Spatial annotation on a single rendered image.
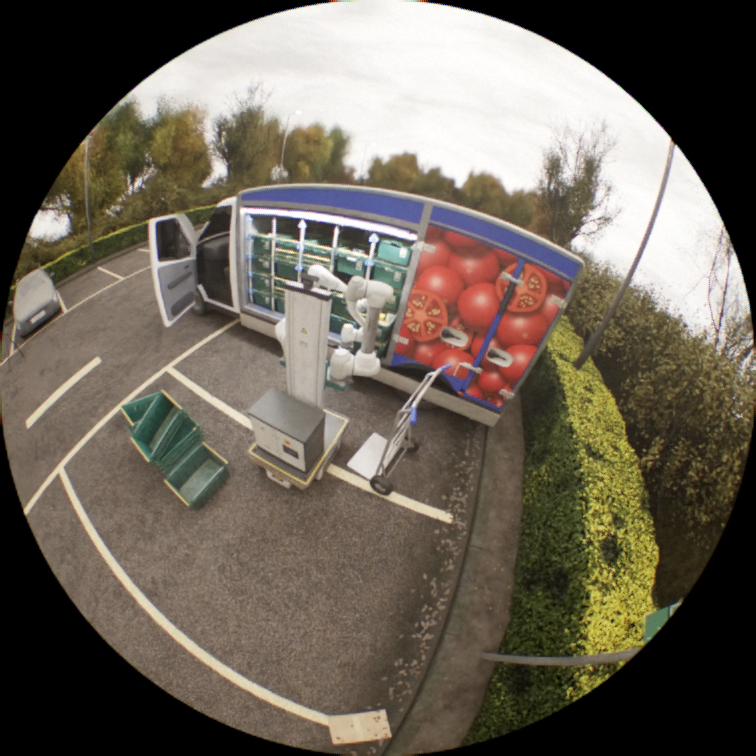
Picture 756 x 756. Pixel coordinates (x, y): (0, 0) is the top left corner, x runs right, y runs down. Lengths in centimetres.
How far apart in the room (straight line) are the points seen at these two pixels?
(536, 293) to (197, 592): 399
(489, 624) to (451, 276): 324
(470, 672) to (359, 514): 191
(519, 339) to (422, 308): 103
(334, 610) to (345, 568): 41
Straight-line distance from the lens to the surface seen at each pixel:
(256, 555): 255
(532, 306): 261
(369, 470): 283
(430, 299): 262
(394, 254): 279
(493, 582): 283
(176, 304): 457
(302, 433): 200
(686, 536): 421
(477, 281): 251
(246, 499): 272
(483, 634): 277
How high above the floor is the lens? 245
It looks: 40 degrees down
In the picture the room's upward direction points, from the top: 14 degrees clockwise
